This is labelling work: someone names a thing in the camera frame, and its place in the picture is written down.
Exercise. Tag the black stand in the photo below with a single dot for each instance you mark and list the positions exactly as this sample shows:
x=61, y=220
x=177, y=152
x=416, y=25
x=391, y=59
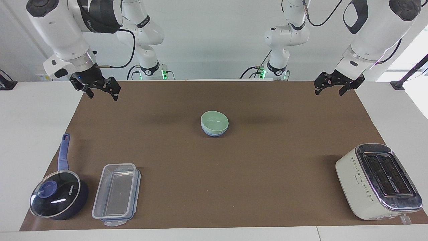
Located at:
x=6, y=83
x=406, y=75

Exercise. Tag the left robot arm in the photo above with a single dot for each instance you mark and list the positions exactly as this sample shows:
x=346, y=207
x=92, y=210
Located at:
x=378, y=30

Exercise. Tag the glass lid with blue knob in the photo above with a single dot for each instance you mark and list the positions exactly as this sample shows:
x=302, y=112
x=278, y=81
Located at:
x=60, y=197

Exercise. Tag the blue bowl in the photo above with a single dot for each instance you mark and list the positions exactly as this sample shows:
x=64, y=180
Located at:
x=214, y=134

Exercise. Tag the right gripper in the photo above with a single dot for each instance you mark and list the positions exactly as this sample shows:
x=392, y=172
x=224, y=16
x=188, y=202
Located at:
x=87, y=76

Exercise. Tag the green bowl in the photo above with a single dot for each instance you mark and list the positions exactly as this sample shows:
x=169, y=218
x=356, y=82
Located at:
x=214, y=121

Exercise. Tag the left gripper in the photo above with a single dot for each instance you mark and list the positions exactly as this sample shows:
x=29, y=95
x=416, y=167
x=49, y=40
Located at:
x=341, y=78

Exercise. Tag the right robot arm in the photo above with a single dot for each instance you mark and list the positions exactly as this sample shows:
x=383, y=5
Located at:
x=57, y=30

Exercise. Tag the white toaster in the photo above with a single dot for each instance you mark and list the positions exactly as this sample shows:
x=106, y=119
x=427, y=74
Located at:
x=361, y=184

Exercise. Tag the clear plastic container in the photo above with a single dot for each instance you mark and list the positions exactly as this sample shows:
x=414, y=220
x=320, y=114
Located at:
x=115, y=190

